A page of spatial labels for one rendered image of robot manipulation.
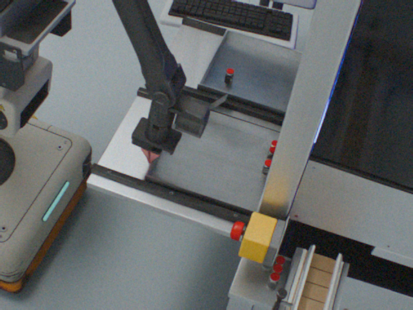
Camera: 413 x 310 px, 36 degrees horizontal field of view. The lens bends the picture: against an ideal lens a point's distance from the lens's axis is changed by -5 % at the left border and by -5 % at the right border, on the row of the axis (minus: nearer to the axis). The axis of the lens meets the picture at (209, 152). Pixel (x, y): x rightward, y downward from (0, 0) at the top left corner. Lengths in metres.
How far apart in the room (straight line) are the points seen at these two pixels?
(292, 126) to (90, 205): 1.53
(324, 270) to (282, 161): 0.30
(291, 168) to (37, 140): 1.37
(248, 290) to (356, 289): 0.27
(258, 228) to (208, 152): 0.36
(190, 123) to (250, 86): 0.45
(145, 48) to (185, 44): 0.63
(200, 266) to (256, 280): 1.04
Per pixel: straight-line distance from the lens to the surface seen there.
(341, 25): 1.01
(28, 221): 2.22
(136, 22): 1.25
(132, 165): 1.58
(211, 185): 1.55
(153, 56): 1.29
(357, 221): 1.32
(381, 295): 1.53
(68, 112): 2.92
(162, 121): 1.41
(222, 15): 2.13
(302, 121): 1.15
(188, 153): 1.61
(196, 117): 1.37
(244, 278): 1.42
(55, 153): 2.39
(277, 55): 1.92
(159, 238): 2.51
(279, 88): 1.82
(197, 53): 1.88
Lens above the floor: 2.09
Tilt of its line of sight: 49 degrees down
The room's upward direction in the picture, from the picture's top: 10 degrees clockwise
